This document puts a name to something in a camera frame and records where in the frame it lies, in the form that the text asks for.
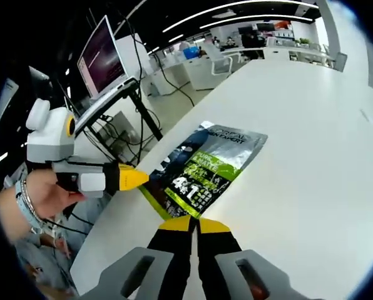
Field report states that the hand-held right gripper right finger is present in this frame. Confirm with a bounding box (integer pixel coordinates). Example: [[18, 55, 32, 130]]
[[197, 217, 300, 300]]

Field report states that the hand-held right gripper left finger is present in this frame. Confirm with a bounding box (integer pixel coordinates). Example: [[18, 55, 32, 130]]
[[79, 215, 194, 300]]

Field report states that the green silver skincare sachet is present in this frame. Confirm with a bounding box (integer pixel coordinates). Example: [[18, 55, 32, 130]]
[[139, 120, 268, 221]]

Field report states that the blue storage box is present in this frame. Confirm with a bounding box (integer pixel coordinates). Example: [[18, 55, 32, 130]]
[[182, 46, 202, 60]]

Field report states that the person's left hand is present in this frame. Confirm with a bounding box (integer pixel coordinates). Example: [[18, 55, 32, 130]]
[[25, 170, 88, 223]]

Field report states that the black laptop stand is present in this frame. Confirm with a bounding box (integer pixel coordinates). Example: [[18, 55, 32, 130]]
[[83, 82, 164, 141]]

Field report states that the white laptop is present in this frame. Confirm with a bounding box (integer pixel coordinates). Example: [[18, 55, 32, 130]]
[[75, 14, 138, 126]]

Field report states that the person's light blue shirt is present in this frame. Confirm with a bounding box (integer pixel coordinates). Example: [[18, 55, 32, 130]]
[[13, 224, 81, 298]]

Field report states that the white office chair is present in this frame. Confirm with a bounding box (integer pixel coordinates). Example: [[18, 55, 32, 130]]
[[205, 42, 240, 76]]

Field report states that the white office counter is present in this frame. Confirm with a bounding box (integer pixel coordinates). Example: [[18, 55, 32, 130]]
[[263, 45, 334, 68]]

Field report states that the light blue wrist strap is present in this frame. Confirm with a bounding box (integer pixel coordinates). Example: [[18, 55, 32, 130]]
[[13, 181, 46, 234]]

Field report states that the silver bracelet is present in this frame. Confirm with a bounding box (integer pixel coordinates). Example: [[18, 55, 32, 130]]
[[19, 178, 39, 219]]

